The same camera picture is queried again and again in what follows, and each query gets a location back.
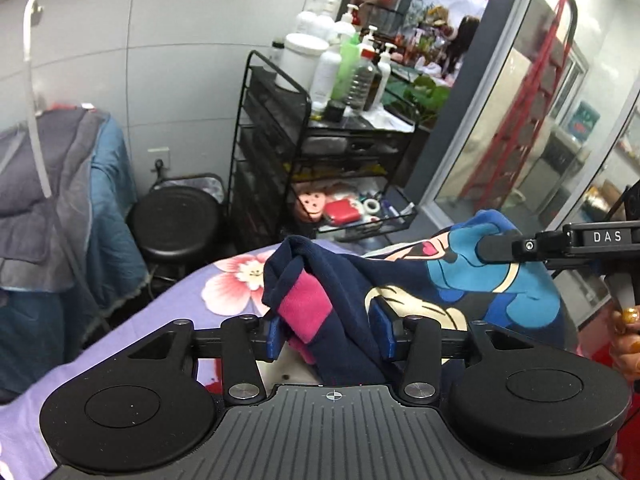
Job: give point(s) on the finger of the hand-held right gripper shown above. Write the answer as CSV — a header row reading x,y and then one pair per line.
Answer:
x,y
500,247

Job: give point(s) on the white wall socket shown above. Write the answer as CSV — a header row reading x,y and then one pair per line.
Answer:
x,y
160,155

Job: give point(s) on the white tape roll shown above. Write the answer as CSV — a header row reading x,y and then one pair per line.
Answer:
x,y
371,206

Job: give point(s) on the green leafy plant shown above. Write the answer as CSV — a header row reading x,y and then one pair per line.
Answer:
x,y
425,92

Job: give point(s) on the red pouch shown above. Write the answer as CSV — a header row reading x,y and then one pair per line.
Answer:
x,y
342,211

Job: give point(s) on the black round stool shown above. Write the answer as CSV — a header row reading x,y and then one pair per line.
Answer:
x,y
175,220

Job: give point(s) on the blue and grey quilt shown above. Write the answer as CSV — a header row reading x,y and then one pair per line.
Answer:
x,y
75,210

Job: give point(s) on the white curved rod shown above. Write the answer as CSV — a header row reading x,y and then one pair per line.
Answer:
x,y
32,110

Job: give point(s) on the white plastic tub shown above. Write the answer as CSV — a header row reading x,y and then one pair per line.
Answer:
x,y
300,60

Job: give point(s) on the pink round toy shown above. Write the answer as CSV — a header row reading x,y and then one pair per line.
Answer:
x,y
311,204

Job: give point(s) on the cluster of lotion bottles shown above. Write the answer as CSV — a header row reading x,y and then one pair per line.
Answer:
x,y
350,60

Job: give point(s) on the person's right hand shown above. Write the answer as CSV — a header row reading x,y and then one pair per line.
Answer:
x,y
630,345

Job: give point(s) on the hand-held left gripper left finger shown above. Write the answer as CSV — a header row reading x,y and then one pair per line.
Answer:
x,y
272,337

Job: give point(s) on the purple floral bedsheet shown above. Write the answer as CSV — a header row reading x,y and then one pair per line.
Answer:
x,y
230,280

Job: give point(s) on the black bin with clear bag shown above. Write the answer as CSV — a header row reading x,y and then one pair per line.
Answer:
x,y
205,185

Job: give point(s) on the glass sliding door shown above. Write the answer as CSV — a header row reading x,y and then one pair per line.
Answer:
x,y
495,70

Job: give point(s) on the red step ladder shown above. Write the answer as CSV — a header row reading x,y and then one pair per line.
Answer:
x,y
525,110

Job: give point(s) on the navy pink-striped cartoon print clothes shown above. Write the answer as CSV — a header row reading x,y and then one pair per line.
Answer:
x,y
350,280

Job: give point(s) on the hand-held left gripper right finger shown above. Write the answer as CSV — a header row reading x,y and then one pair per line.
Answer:
x,y
381,330

